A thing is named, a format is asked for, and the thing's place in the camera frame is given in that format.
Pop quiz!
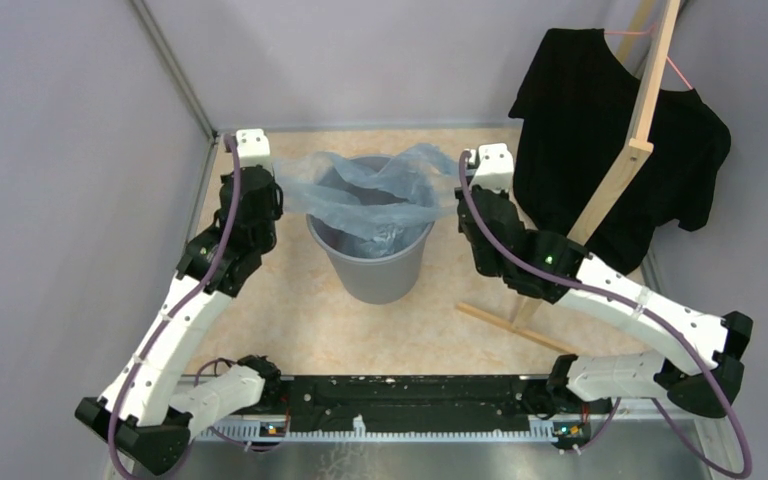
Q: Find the wooden clothes stand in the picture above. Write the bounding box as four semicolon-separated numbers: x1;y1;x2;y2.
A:
455;0;681;354

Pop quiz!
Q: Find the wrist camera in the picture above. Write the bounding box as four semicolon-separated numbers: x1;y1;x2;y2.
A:
468;143;514;194
235;128;274;172

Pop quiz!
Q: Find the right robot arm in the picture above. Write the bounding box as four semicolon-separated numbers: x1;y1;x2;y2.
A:
455;187;754;418

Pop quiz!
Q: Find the grey slotted cable duct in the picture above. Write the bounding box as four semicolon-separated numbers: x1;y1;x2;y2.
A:
196;416;557;444

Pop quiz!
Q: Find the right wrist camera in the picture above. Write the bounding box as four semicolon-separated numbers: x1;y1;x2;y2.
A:
468;143;514;194

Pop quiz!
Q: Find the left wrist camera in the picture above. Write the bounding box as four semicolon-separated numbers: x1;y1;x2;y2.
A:
235;128;274;172

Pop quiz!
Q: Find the black t-shirt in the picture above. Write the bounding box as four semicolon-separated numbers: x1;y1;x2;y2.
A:
509;28;731;274

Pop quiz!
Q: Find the grey plastic trash bin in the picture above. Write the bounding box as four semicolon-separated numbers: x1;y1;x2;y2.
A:
305;154;436;305

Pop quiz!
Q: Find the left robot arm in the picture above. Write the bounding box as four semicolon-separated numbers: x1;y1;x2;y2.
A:
75;165;283;479

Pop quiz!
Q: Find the pink clothes hanger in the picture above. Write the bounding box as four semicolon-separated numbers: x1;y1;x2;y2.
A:
604;25;694;90

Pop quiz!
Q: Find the light blue plastic trash bag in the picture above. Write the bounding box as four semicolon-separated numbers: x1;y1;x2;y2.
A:
273;143;458;259

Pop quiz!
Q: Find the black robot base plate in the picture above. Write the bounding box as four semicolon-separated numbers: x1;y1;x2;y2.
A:
240;375;612;433

